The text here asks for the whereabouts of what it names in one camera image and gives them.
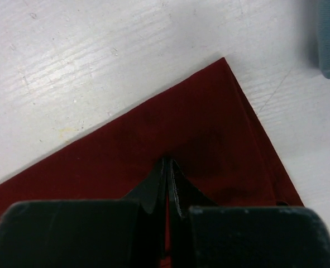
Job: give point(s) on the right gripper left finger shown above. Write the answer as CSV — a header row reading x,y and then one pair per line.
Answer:
x,y
151,194

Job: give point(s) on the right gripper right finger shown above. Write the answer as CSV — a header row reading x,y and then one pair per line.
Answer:
x,y
182,195

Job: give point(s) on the dark maroon t shirt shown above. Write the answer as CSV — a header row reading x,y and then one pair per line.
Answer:
x,y
67,210

